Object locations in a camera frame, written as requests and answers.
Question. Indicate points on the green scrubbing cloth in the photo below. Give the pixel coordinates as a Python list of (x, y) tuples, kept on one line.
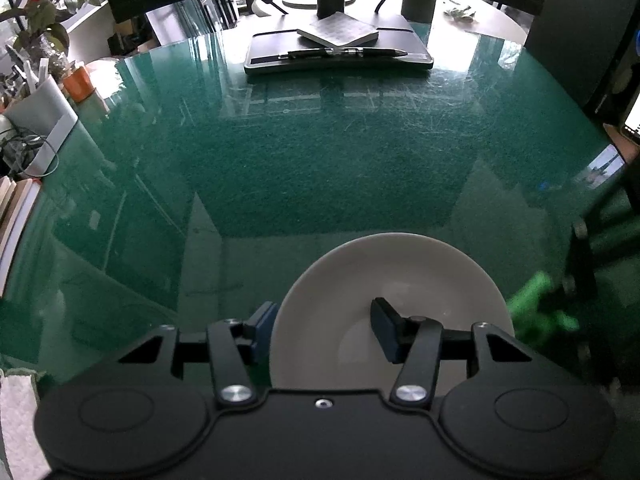
[(541, 309)]

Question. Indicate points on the black pen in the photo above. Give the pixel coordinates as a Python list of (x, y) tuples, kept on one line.
[(356, 52)]

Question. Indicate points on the orange flower pot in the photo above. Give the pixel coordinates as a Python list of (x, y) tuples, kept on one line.
[(78, 84)]

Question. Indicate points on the grey checkered notebook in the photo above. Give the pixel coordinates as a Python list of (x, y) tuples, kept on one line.
[(338, 31)]

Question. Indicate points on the stack of books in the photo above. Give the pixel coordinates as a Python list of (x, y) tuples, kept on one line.
[(16, 210)]

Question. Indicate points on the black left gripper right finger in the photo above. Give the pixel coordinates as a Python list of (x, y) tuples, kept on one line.
[(413, 343)]

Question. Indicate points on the potted green plant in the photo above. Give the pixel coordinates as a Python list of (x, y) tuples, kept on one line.
[(43, 19)]

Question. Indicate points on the grey computer case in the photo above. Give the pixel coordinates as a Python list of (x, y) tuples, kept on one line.
[(582, 42)]

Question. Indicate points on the smartphone with lit screen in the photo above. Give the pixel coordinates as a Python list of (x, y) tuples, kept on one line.
[(631, 124)]

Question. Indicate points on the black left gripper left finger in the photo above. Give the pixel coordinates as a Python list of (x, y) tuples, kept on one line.
[(234, 346)]

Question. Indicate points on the white towel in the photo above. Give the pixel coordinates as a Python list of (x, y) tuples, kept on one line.
[(21, 455)]

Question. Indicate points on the grey desk organizer box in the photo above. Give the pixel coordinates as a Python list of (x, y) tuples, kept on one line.
[(41, 122)]

